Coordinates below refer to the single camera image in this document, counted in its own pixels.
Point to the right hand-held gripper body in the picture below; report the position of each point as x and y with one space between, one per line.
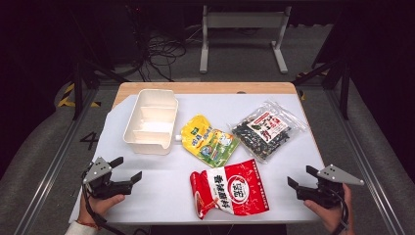
336 174

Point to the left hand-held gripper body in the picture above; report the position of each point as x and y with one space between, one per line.
98 169

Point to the white divided plastic bin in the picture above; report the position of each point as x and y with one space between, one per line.
151 125

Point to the clear bag of dried seaweed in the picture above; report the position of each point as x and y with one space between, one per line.
266 130

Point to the red and white packet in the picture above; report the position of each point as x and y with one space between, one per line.
231 189

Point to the yellow spouted pouch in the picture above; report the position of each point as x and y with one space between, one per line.
205 140

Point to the person's left hand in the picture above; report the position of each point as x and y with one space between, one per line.
96 209

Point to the person's right hand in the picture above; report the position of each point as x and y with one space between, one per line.
334 218

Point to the white table mat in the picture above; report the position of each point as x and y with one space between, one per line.
163 192

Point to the black metal stand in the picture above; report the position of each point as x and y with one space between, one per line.
77 98
344 98

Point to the yellow and black floor tape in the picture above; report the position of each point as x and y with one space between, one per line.
67 93

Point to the aluminium floor rail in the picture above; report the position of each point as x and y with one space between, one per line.
56 161
365 163

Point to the white metal stand frame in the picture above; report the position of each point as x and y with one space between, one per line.
244 20

